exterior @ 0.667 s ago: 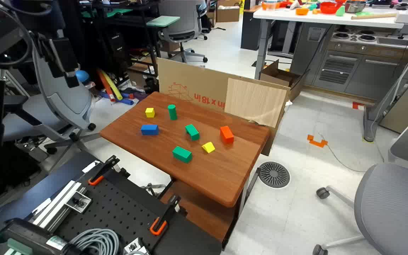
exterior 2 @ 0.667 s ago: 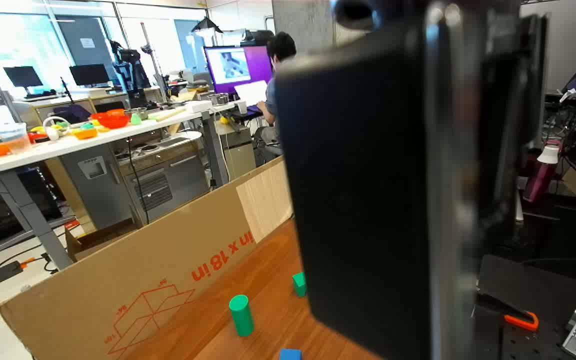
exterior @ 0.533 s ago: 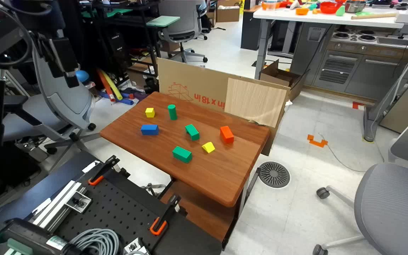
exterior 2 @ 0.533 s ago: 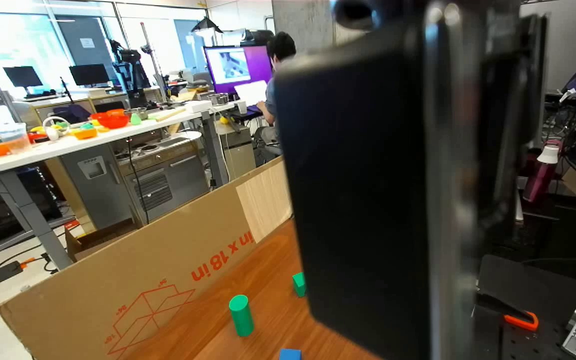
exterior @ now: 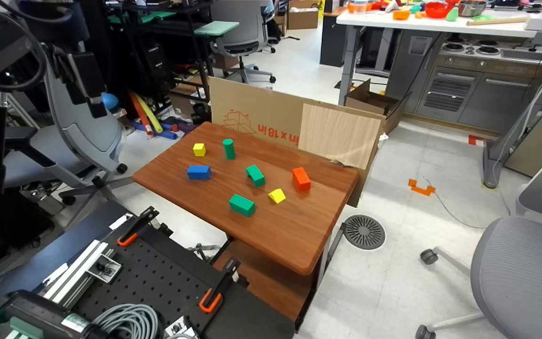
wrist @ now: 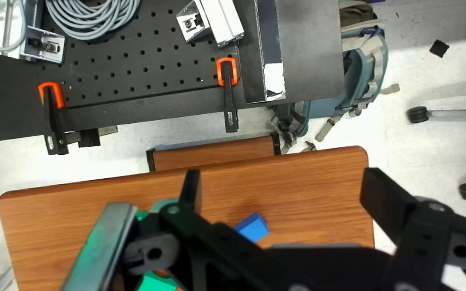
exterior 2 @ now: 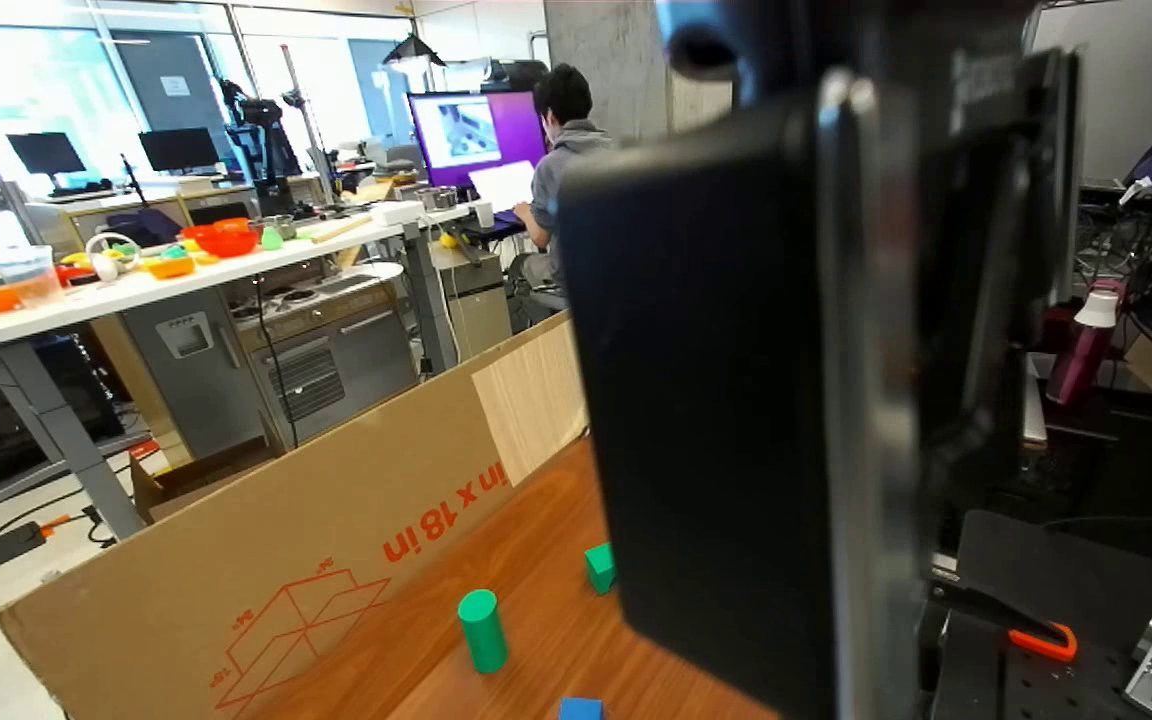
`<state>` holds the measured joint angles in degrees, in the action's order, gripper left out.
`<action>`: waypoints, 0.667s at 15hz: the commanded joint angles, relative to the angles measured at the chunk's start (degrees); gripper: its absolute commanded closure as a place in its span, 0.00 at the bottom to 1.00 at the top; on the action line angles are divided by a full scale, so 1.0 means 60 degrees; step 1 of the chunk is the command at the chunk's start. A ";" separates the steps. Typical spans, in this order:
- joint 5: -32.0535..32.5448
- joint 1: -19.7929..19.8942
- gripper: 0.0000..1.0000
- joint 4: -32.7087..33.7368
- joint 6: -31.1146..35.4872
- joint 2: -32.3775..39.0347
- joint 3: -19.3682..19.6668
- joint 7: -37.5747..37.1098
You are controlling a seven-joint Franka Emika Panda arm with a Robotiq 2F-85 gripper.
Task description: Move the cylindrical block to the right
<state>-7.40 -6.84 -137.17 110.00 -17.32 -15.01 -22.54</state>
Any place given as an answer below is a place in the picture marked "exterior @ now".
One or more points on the blue ball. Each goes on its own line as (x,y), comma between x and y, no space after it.
(110,100)

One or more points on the red bowl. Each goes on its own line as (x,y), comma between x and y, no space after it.
(438,9)

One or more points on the grey desk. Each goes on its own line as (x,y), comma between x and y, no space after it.
(520,127)

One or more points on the white table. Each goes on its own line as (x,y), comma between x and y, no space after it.
(431,23)

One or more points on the grey mesh office chair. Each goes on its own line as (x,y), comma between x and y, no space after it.
(525,273)

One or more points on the flat cardboard sheet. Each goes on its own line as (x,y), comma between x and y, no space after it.
(252,106)

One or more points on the yellow cube block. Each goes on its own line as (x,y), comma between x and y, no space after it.
(199,149)

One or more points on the round black floor grate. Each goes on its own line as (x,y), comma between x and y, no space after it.
(364,231)

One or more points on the light wood panel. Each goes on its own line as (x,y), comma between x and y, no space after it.
(339,135)

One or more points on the grey toy kitchen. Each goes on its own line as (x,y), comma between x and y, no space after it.
(468,84)

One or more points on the bundle of foam noodles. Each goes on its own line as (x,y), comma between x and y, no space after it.
(146,115)

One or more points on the wooden stick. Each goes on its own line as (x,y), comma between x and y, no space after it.
(504,21)

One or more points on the black control box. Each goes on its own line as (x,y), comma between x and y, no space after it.
(40,310)

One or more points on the green arch block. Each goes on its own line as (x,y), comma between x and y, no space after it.
(256,176)

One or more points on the black orange bar clamp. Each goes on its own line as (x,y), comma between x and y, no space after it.
(135,227)
(219,286)

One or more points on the yellow wedge block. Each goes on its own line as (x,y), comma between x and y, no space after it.
(276,196)

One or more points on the orange cup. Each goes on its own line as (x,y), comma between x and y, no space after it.
(401,15)

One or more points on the orange rectangular block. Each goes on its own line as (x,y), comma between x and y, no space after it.
(301,179)

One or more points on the green cylindrical block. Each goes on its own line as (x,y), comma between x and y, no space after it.
(228,149)

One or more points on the metal pot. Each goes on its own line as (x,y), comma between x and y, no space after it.
(472,7)

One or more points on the open cardboard box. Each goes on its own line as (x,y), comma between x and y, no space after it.
(374,104)

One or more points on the aluminium rail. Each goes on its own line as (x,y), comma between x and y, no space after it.
(80,264)

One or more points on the black desk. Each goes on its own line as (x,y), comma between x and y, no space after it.
(172,33)

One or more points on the blue rectangular block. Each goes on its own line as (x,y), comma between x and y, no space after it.
(199,172)

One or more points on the green rectangular block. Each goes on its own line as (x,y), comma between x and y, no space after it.
(241,205)

